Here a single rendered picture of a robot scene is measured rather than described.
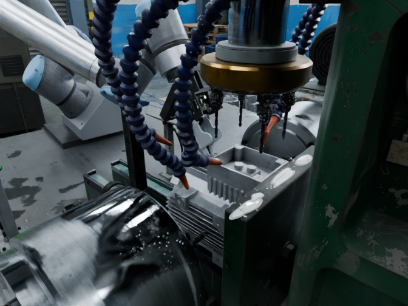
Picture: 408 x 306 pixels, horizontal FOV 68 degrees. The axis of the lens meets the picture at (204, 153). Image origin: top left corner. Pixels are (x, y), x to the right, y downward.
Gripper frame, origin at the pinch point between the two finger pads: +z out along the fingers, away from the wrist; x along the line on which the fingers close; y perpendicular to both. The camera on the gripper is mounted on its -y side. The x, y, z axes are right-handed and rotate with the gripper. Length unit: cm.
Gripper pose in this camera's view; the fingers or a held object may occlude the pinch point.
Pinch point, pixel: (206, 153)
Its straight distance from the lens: 73.9
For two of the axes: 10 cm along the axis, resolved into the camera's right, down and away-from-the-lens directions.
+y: 6.5, -1.9, -7.4
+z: 3.7, 9.2, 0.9
